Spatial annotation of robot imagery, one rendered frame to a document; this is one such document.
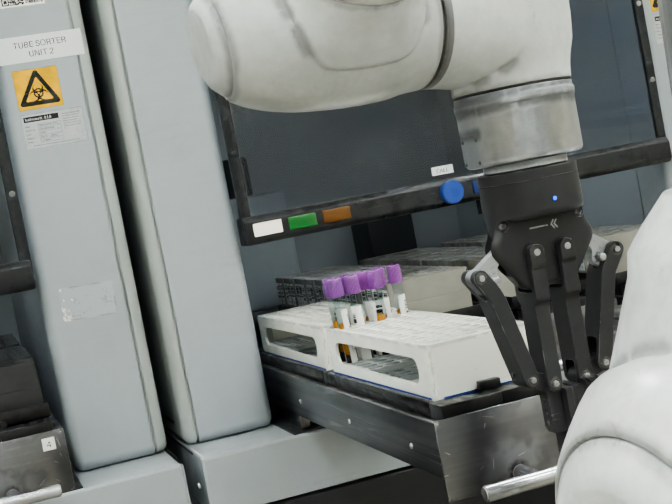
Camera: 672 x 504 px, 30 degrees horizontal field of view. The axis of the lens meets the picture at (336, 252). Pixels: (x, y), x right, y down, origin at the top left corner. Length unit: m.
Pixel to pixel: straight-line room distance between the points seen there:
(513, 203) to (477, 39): 0.12
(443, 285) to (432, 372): 0.54
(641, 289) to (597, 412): 0.06
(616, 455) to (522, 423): 0.63
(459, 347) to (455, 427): 0.08
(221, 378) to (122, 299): 0.16
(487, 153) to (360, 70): 0.13
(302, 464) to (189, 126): 0.43
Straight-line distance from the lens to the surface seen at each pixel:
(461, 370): 1.10
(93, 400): 1.53
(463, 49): 0.89
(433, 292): 1.61
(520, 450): 1.09
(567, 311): 0.96
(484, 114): 0.92
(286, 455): 1.49
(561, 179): 0.93
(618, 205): 1.92
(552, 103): 0.92
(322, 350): 1.39
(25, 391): 1.51
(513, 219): 0.92
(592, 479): 0.47
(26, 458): 1.44
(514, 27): 0.90
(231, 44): 0.81
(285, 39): 0.81
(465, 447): 1.07
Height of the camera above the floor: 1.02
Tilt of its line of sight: 3 degrees down
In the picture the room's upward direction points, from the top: 11 degrees counter-clockwise
